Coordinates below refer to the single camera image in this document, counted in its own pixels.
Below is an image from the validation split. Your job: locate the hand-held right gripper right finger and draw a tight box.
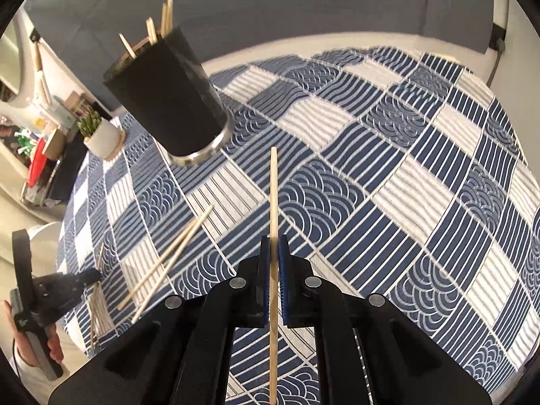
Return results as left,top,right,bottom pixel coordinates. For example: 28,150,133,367
278,235,493,405

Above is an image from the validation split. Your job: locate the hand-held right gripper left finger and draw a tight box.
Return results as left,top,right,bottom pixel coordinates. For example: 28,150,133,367
47,235,271,405

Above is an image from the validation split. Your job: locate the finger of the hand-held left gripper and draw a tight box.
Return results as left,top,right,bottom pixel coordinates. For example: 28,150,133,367
70,267,103,294

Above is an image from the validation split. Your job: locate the pile of wooden chopsticks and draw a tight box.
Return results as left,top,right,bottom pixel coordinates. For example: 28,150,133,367
88,242,114,351

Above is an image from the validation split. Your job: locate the black cup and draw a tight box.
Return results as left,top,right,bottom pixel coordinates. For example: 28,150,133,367
102,25,232,168

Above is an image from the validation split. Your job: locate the person's left hand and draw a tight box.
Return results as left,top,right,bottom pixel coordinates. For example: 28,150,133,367
0,299,65,368

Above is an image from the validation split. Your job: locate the white round stool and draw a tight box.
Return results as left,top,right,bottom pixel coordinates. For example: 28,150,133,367
24,220,65,263

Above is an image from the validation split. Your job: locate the black box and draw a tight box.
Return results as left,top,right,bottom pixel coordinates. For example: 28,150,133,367
46,137,89,201

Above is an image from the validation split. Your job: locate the red object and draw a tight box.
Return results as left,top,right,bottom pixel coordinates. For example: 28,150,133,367
26,137,48,188

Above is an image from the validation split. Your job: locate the cardboard box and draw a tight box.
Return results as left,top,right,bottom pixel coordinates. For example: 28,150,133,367
42,129,68,161

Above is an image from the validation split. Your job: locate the small plant in white pot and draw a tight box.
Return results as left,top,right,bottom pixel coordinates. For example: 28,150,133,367
76,105,126,162

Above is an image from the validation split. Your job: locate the blue white checkered tablecloth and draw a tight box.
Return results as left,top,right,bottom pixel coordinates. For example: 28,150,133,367
57,44,540,405

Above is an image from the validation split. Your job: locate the grey backdrop cloth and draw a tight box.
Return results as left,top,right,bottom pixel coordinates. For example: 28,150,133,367
24,0,495,114

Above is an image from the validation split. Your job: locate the wooden handled brush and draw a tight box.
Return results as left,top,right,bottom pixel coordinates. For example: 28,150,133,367
29,29,45,73

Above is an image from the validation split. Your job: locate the black power cable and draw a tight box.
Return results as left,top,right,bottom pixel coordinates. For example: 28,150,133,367
487,24,508,87

